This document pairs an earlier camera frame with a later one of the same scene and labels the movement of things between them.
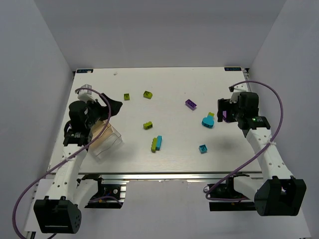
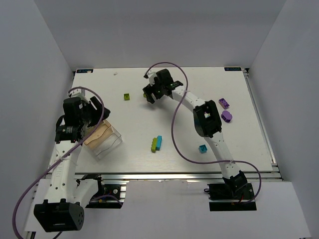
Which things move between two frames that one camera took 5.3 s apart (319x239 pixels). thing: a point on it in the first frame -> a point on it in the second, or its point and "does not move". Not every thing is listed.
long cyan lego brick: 159,139 does not move
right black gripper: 230,111 -> 151,90
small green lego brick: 126,96 does not move
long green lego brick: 154,145 does not move
